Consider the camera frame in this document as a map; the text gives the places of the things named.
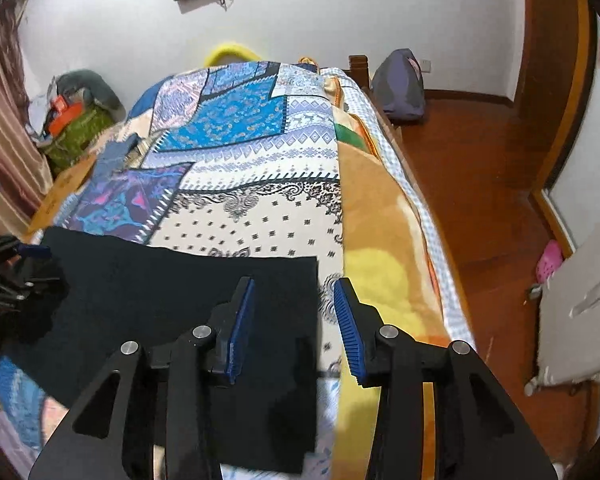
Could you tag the wooden bed frame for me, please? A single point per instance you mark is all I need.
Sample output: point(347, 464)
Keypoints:
point(360, 70)

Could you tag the green patterned bag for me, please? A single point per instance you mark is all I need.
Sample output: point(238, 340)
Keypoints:
point(77, 132)

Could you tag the white worn panel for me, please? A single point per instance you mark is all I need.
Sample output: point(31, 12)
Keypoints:
point(580, 320)

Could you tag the blue patterned patchwork bedsheet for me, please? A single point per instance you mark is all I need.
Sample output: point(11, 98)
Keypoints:
point(260, 160)

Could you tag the yellow wooden board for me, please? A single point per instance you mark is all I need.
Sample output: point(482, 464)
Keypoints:
point(62, 185)

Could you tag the grey purple backpack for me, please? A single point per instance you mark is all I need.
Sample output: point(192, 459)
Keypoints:
point(400, 85)

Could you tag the orange box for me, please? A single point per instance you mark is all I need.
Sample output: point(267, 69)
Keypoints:
point(62, 112)

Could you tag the pink slipper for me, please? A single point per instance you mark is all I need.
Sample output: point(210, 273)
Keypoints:
point(550, 260)

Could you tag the orange yellow fleece blanket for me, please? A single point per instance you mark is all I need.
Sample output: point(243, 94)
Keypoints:
point(380, 220)

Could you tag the white wall socket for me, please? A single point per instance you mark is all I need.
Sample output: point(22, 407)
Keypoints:
point(426, 65)

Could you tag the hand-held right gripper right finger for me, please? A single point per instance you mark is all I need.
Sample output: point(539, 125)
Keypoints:
point(349, 332)

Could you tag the blue jeans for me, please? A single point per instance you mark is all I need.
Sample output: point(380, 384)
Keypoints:
point(112, 157)

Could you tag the striped brown curtain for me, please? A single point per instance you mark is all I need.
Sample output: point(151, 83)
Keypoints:
point(5, 125)

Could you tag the black pants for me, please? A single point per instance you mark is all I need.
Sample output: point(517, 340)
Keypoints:
point(180, 280)

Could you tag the yellow plush cushion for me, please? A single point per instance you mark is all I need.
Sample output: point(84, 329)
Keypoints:
point(230, 51)

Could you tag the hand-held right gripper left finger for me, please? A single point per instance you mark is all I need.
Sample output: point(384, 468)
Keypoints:
point(240, 332)

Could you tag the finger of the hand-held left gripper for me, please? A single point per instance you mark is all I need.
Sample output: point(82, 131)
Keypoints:
point(15, 291)
point(32, 251)

